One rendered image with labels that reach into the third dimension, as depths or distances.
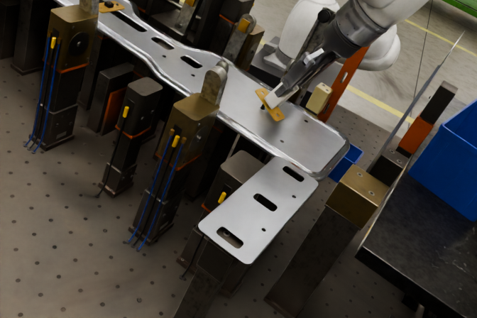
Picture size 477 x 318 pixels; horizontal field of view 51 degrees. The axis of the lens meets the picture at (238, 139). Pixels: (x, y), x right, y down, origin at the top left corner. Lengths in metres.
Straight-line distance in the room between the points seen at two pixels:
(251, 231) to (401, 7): 0.45
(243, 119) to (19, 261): 0.51
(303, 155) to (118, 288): 0.45
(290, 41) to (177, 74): 0.71
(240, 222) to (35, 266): 0.43
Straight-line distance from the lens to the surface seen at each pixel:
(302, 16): 1.71
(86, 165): 1.25
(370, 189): 0.92
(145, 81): 1.06
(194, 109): 0.92
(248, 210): 0.83
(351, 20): 0.93
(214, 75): 0.92
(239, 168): 0.94
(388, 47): 1.75
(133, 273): 1.06
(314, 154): 1.04
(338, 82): 1.18
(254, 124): 1.04
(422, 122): 1.15
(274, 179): 0.92
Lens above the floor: 1.53
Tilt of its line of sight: 33 degrees down
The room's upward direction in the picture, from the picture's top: 25 degrees clockwise
